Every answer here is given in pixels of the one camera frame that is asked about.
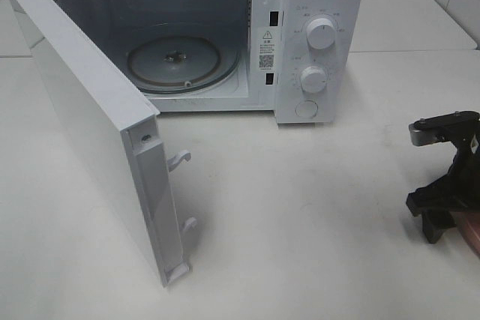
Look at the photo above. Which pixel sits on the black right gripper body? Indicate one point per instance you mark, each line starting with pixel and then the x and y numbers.
pixel 460 128

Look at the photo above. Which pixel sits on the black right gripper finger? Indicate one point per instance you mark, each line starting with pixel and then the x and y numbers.
pixel 436 202

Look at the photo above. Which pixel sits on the pink round plate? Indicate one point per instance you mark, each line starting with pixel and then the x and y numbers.
pixel 468 224

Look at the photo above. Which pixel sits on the white microwave door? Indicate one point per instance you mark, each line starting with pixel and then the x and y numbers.
pixel 113 129

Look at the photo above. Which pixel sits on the white lower timer knob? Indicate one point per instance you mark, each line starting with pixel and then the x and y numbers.
pixel 313 79

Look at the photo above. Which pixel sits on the white upper power knob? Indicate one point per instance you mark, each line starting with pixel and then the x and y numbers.
pixel 321 32

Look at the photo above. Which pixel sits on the white warning label sticker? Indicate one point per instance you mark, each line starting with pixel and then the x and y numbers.
pixel 266 48

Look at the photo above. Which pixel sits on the white microwave oven body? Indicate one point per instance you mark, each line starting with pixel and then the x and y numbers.
pixel 119 26

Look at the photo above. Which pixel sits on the glass microwave turntable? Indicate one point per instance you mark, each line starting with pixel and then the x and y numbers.
pixel 179 64

